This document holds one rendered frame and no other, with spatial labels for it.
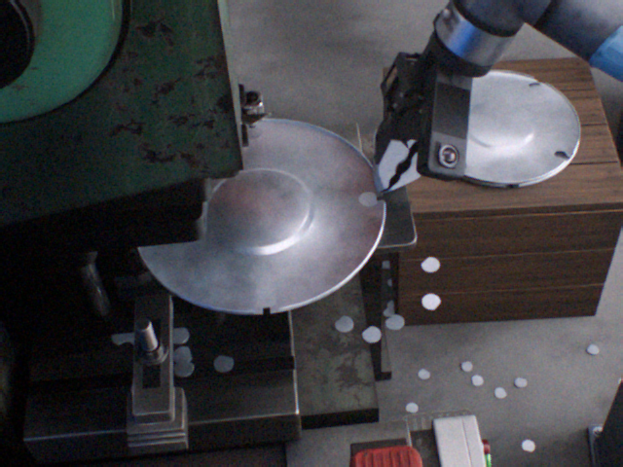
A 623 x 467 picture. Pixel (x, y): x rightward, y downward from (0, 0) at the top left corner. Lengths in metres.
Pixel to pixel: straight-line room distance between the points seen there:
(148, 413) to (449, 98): 0.44
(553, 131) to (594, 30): 0.89
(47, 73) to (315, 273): 0.56
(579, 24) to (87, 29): 0.53
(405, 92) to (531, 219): 0.73
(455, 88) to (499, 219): 0.73
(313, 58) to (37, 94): 1.95
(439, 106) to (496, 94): 0.88
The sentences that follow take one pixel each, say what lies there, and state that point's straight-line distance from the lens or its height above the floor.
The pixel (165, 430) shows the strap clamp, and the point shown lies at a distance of 1.04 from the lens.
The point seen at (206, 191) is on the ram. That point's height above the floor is 0.91.
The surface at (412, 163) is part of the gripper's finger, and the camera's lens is 1.10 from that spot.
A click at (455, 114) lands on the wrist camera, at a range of 1.01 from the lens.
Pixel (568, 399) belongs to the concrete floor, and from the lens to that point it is 1.91.
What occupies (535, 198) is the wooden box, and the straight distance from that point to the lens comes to 1.72.
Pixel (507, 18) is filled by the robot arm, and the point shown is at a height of 1.03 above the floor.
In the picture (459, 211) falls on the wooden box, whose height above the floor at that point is 0.35.
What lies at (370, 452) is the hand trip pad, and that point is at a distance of 0.98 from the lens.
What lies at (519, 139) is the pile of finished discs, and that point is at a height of 0.37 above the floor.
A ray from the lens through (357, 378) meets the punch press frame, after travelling 1.15.
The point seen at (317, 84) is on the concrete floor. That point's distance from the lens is 2.43.
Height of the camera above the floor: 1.64
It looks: 51 degrees down
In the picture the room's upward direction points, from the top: 5 degrees counter-clockwise
